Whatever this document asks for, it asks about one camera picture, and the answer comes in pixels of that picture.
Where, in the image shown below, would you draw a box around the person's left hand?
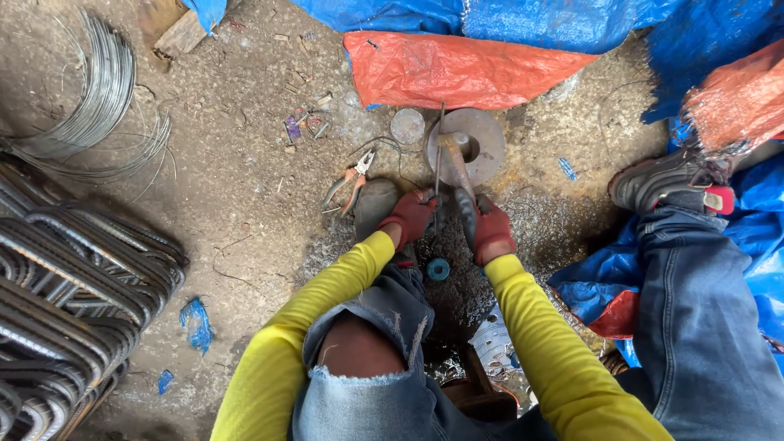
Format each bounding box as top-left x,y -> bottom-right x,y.
379,189 -> 439,252

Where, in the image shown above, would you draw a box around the person's right hand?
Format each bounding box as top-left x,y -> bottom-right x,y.
472,195 -> 517,268

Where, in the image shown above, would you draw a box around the rusty pipe lever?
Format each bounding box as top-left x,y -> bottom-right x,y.
437,132 -> 480,249

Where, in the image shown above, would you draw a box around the thin steel rod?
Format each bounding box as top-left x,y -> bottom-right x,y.
434,102 -> 447,198

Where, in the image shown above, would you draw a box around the person's left grey shoe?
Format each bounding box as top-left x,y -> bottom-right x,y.
354,178 -> 401,243

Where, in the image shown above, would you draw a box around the person's grey shoe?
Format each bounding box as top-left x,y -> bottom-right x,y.
608,149 -> 736,216
354,178 -> 401,243

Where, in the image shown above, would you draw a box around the round steel bending base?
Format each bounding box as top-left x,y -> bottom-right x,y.
424,108 -> 507,188

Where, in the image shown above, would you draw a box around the small round metal disc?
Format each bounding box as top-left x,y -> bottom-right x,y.
390,108 -> 426,146

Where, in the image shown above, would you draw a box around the orange tarp sheet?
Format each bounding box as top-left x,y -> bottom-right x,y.
342,31 -> 601,112

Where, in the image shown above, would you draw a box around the wooden stool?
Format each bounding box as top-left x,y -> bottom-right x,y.
440,346 -> 521,423

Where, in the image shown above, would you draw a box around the person's right grey shoe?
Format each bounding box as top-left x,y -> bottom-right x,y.
608,149 -> 736,216

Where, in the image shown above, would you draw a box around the person's left leg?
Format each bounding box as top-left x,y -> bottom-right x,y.
290,262 -> 555,441

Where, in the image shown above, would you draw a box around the person's leg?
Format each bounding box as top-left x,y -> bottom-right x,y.
290,262 -> 555,441
612,190 -> 784,441

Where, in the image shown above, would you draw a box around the large blue tarp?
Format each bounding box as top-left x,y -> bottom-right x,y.
288,0 -> 784,125

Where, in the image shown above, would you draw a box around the person's right leg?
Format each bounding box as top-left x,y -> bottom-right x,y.
612,190 -> 784,441

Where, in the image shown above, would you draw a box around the large blue plastic scrap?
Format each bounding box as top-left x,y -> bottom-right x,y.
179,296 -> 214,356

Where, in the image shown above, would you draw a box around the crumpled orange tarp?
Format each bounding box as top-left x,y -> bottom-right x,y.
679,39 -> 784,159

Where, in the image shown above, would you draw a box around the blue tarp with orange lining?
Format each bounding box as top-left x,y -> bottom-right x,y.
547,153 -> 784,376

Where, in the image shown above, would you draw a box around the blue tarp corner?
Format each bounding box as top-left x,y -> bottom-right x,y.
183,0 -> 229,36

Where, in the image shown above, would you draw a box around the wooden plank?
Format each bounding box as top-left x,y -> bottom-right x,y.
136,0 -> 212,62

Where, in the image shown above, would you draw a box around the stack of bent rebar stirrups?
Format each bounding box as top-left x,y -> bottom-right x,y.
0,153 -> 191,441

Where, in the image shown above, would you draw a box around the thin black wire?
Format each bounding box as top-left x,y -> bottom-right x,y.
348,135 -> 425,188

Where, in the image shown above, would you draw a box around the orange handled pliers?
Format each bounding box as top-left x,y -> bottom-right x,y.
322,149 -> 377,217

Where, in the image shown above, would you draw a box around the coil of steel wire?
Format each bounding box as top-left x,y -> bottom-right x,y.
0,7 -> 177,187

